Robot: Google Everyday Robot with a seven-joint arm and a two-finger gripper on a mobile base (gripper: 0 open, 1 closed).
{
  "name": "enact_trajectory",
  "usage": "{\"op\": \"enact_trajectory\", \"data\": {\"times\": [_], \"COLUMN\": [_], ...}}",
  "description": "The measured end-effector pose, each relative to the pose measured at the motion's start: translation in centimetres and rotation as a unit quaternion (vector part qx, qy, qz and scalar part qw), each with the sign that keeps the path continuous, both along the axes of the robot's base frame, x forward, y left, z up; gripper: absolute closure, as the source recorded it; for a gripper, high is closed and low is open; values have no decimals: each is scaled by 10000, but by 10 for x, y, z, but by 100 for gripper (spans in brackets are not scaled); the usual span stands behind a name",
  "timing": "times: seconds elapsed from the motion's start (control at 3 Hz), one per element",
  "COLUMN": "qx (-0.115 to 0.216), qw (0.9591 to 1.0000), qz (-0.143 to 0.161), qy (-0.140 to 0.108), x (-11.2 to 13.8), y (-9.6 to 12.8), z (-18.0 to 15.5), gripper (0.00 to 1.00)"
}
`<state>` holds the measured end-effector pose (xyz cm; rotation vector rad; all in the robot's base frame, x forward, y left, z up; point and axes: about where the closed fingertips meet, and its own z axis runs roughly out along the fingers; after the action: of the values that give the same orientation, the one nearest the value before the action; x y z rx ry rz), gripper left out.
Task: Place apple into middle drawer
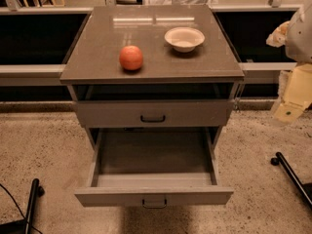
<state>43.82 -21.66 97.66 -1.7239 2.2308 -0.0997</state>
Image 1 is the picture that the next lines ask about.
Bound open grey lower drawer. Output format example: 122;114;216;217
75;128;233;209

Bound closed grey upper drawer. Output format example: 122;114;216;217
74;99;234;128

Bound grey drawer cabinet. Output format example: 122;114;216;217
60;5;244;143

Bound black left base leg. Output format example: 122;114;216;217
0;178;45;234

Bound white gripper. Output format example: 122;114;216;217
266;0;312;124

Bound black base leg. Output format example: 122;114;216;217
270;152;312;210
0;178;45;234

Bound white paper bowl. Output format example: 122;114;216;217
165;27;205;53

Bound black cable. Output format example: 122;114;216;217
0;182;44;234

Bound red apple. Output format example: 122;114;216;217
119;45;143;71

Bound black right base leg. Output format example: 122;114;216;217
270;152;312;210

